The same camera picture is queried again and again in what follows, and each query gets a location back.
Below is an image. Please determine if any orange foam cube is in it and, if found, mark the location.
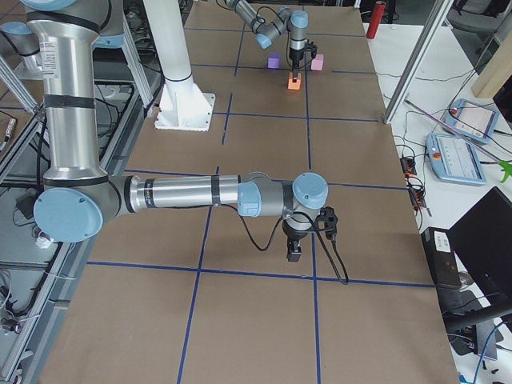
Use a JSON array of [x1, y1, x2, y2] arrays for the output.
[[287, 72, 302, 90]]

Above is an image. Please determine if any pink foam cube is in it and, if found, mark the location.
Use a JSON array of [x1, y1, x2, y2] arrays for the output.
[[310, 54, 324, 71]]

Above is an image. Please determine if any purple foam cube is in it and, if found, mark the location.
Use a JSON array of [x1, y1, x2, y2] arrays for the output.
[[267, 52, 280, 69]]

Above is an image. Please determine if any red cylinder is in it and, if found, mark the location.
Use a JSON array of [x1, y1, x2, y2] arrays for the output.
[[366, 1, 386, 39]]

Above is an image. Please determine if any brown paper table cover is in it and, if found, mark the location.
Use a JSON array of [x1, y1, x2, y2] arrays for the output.
[[39, 2, 458, 383]]

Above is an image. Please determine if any orange usb hub lower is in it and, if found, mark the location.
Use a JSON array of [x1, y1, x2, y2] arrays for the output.
[[409, 185, 426, 210]]

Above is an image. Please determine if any orange usb hub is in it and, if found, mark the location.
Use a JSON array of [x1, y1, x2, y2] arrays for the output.
[[409, 185, 426, 210], [400, 157, 417, 176]]

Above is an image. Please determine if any black box with label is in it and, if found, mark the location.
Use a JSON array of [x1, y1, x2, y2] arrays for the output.
[[421, 227, 462, 290]]

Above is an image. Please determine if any orange usb hub upper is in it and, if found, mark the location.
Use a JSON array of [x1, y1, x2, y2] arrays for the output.
[[400, 157, 417, 176]]

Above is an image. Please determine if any lower teach pendant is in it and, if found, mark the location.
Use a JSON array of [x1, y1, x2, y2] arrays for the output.
[[426, 133, 486, 186]]

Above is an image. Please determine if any teach pendant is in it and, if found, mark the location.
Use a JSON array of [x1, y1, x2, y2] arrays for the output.
[[426, 133, 486, 186], [444, 98, 499, 144]]

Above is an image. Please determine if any upper teach pendant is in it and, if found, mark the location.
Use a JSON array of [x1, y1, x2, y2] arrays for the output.
[[444, 98, 499, 144]]

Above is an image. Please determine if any black monitor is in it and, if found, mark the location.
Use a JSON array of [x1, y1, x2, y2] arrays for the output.
[[445, 186, 511, 332]]

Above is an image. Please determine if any wooden board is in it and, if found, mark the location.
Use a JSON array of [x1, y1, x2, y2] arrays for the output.
[[471, 33, 512, 98]]

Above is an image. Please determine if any near black camera cable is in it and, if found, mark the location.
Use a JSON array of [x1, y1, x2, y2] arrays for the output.
[[218, 203, 350, 286]]

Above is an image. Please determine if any aluminium frame post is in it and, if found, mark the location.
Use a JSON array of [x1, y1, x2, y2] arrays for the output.
[[383, 0, 453, 124]]

